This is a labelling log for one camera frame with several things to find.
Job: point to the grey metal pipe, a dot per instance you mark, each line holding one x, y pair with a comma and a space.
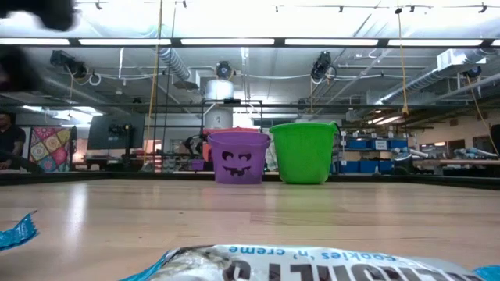
58, 87

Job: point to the black slanted bar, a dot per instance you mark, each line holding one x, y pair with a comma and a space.
23, 166

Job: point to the black horizontal frame bar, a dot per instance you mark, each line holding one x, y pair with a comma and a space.
176, 105

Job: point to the black monitor screen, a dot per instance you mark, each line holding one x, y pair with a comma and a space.
115, 130

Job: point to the black hanging camera unit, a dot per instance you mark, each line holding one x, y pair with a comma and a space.
68, 64
321, 64
224, 70

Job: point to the white blue Hershey's candy bar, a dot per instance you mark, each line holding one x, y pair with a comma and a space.
15, 234
312, 265

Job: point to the purple halloween face bucket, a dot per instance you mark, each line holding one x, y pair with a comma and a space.
238, 142

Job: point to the green halloween bucket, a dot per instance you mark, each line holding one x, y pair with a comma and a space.
304, 152

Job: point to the colourful patterned panel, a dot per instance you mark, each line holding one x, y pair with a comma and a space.
51, 150

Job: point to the pale blue tubular device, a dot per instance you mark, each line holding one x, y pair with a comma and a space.
410, 153
476, 153

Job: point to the blue storage bin shelf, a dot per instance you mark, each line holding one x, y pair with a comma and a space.
375, 144

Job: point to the long white light bar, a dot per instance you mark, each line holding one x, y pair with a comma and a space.
226, 41

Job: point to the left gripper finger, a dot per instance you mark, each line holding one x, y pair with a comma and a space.
15, 70

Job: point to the black table edge rail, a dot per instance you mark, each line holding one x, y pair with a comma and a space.
58, 178

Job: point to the white cylindrical tank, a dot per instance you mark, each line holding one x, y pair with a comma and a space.
218, 89

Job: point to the long silver air duct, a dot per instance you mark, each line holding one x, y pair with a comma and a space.
422, 80

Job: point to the wooden workbench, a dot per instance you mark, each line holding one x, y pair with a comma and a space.
468, 162

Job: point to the small purple bucket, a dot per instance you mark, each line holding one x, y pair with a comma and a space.
197, 164

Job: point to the person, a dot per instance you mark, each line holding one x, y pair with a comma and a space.
9, 140

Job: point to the ribbed silver air duct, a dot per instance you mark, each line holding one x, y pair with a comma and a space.
173, 64

